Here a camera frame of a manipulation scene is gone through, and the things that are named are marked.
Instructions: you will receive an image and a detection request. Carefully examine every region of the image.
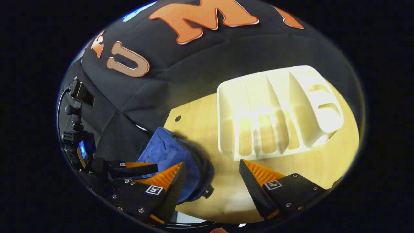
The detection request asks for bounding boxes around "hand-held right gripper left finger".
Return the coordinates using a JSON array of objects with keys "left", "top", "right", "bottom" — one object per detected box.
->
[{"left": 107, "top": 162, "right": 188, "bottom": 224}]

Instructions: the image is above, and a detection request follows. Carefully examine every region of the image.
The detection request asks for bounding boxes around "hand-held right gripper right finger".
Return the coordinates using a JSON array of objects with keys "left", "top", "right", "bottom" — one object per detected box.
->
[{"left": 239, "top": 159, "right": 327, "bottom": 222}]

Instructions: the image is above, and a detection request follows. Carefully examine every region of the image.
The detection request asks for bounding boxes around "blue schoolbag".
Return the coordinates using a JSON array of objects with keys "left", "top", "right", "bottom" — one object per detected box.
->
[{"left": 136, "top": 127, "right": 214, "bottom": 204}]

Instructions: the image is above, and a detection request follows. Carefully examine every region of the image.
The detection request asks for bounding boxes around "white bookshelf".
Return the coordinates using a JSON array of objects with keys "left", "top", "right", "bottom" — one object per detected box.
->
[{"left": 217, "top": 65, "right": 344, "bottom": 161}]

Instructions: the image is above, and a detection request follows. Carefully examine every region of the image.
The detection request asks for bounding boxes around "black backdrop cloth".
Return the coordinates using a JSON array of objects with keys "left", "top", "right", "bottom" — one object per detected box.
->
[{"left": 58, "top": 0, "right": 356, "bottom": 162}]

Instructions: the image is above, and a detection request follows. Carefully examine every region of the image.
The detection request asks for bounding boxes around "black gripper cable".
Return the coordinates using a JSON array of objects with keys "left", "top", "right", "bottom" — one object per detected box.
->
[{"left": 57, "top": 87, "right": 71, "bottom": 133}]

